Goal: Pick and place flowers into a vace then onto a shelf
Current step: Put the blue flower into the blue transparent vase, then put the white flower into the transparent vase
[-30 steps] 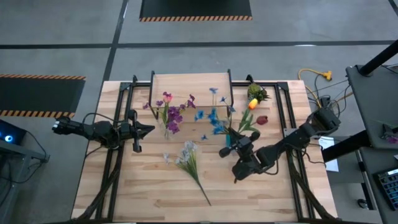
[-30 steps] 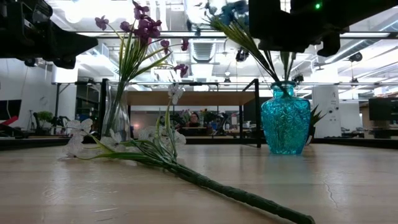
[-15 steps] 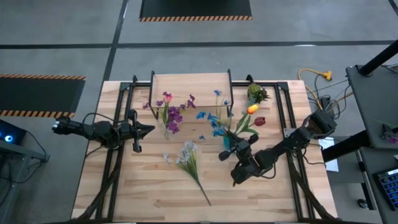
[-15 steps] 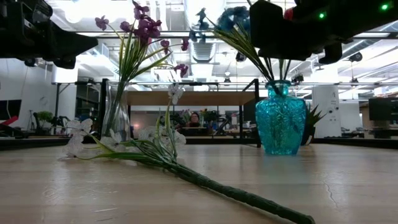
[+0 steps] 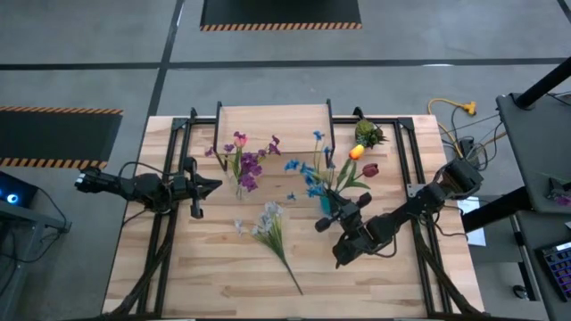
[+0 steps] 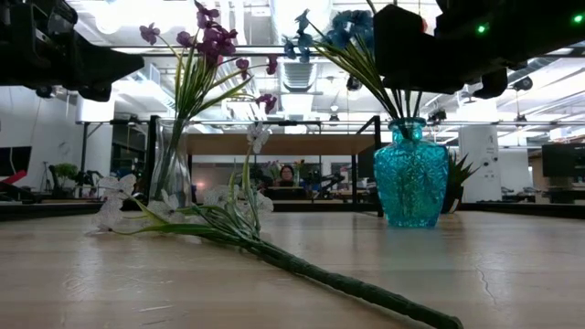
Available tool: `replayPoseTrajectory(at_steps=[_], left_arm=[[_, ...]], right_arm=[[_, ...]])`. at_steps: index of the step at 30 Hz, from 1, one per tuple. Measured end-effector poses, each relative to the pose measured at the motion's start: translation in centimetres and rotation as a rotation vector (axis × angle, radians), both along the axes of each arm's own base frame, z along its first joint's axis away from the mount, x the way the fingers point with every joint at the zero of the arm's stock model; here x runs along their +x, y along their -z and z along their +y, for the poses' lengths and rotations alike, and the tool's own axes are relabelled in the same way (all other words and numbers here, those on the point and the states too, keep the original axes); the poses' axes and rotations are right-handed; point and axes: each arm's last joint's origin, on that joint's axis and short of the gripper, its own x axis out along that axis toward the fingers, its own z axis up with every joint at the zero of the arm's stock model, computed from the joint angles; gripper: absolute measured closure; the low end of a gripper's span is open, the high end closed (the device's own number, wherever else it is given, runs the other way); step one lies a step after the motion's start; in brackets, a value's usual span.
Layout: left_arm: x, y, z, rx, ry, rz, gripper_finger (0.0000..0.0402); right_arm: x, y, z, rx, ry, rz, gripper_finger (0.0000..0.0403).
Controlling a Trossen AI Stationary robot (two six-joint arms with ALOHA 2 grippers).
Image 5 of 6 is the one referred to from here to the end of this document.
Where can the long black hazard-striped floor mat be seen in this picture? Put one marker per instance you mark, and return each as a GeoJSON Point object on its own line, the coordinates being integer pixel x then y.
{"type": "Point", "coordinates": [53, 136]}

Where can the wide black hazard-striped floor mat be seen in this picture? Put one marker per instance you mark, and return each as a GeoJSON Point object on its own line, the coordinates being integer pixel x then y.
{"type": "Point", "coordinates": [281, 11]}

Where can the wooden shelf with black frame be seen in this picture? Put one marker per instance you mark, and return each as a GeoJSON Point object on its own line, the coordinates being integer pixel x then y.
{"type": "Point", "coordinates": [290, 125]}

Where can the clear glass vase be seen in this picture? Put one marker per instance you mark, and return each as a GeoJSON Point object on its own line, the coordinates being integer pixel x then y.
{"type": "Point", "coordinates": [241, 192]}

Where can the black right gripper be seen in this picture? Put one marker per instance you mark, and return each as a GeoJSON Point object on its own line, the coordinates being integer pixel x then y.
{"type": "Point", "coordinates": [350, 220]}

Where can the white paper sheet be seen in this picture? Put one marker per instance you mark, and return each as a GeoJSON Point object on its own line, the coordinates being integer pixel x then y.
{"type": "Point", "coordinates": [475, 236]}

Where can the grey metal computer stand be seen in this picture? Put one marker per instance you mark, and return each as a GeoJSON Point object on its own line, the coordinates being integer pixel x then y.
{"type": "Point", "coordinates": [31, 218]}

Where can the yellow orange artificial tulip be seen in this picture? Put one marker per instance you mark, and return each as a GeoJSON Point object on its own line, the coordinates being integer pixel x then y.
{"type": "Point", "coordinates": [357, 152]}

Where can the dark grey desk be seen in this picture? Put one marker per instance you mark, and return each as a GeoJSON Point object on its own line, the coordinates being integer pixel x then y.
{"type": "Point", "coordinates": [535, 232]}

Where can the black caster wheel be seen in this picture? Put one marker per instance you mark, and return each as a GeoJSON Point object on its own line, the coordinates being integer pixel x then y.
{"type": "Point", "coordinates": [519, 292]}

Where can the white artificial flower bunch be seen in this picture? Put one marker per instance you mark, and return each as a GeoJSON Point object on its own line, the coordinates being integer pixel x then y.
{"type": "Point", "coordinates": [270, 220]}

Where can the teal glass vase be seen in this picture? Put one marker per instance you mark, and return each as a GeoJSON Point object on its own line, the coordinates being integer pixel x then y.
{"type": "Point", "coordinates": [325, 204]}

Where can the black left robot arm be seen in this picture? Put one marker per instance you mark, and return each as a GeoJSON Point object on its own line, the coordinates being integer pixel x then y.
{"type": "Point", "coordinates": [134, 187]}

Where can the purple artificial flower bunch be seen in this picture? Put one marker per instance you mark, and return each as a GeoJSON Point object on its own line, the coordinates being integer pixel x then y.
{"type": "Point", "coordinates": [250, 169]}

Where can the black round pole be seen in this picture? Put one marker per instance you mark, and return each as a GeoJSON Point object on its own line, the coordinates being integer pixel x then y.
{"type": "Point", "coordinates": [544, 82]}

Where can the grey side table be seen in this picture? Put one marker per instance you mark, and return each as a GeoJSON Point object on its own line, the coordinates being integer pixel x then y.
{"type": "Point", "coordinates": [544, 147]}

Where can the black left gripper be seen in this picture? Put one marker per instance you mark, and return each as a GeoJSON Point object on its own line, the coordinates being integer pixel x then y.
{"type": "Point", "coordinates": [185, 187]}

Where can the spare purple artificial flowers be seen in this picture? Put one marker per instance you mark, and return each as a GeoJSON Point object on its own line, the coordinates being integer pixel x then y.
{"type": "Point", "coordinates": [560, 198]}

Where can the black diagonal support beam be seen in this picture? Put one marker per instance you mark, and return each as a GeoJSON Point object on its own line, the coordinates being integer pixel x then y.
{"type": "Point", "coordinates": [495, 209]}

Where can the computer with blue light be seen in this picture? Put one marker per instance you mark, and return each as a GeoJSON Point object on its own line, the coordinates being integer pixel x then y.
{"type": "Point", "coordinates": [13, 196]}

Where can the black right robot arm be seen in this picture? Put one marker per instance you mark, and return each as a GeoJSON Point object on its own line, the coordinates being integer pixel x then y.
{"type": "Point", "coordinates": [419, 205]}

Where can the keyboard with colourful keys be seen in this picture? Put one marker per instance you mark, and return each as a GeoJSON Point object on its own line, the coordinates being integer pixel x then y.
{"type": "Point", "coordinates": [560, 267]}

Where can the black power strip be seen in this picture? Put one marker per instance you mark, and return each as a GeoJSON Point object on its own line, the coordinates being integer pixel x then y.
{"type": "Point", "coordinates": [467, 145]}

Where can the dark red artificial tulip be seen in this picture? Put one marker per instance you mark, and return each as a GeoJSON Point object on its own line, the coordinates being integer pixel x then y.
{"type": "Point", "coordinates": [370, 170]}

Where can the black aluminium rig frame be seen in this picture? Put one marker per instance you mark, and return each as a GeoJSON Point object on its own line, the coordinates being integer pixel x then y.
{"type": "Point", "coordinates": [392, 120]}

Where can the blue artificial flower bunch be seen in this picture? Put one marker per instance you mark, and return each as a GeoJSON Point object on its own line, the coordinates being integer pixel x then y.
{"type": "Point", "coordinates": [315, 191]}

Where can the green succulent plant in pot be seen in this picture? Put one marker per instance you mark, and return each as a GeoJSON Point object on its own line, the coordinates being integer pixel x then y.
{"type": "Point", "coordinates": [370, 131]}

